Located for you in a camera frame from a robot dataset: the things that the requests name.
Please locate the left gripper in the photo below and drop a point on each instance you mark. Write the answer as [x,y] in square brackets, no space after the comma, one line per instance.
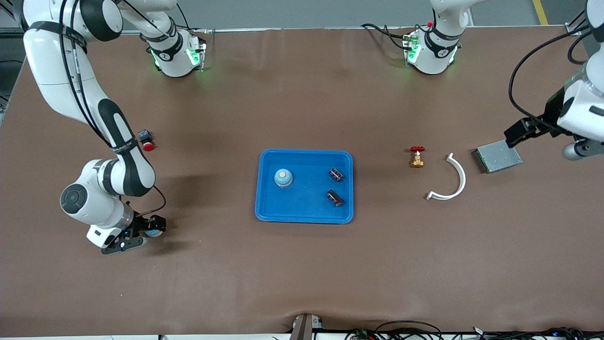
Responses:
[547,116]

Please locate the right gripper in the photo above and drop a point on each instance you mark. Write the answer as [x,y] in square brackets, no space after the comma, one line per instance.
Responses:
[140,223]

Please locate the blue desk bell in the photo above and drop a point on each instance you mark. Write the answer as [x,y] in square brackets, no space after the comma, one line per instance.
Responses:
[283,178]
[153,232]

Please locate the black electrolytic capacitor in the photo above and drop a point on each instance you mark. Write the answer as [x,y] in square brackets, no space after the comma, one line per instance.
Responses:
[334,198]
[336,174]

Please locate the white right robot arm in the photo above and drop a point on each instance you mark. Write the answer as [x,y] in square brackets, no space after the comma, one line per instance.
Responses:
[52,71]

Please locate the blue plastic tray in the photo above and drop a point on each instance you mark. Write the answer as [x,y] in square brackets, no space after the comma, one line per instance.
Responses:
[306,208]

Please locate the flat silver metal module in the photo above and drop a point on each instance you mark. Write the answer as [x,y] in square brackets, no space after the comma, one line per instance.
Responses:
[499,159]

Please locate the red pushbutton grey body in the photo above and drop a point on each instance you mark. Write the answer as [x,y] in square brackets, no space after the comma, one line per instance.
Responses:
[148,144]

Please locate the white curved plastic bracket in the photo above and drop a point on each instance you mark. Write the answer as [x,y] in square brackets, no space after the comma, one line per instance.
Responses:
[463,179]

